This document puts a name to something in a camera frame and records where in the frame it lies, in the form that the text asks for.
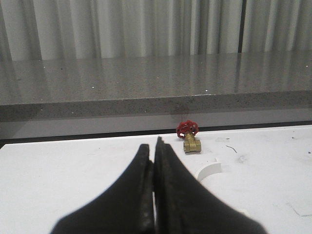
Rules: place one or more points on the brass valve red handwheel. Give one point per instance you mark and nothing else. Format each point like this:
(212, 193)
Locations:
(187, 131)

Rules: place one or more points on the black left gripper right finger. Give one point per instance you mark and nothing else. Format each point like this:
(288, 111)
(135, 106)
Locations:
(184, 206)

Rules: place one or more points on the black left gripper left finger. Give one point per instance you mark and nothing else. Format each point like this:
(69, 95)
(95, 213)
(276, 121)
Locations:
(126, 207)

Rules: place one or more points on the grey stone countertop ledge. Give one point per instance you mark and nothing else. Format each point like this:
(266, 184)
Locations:
(102, 87)

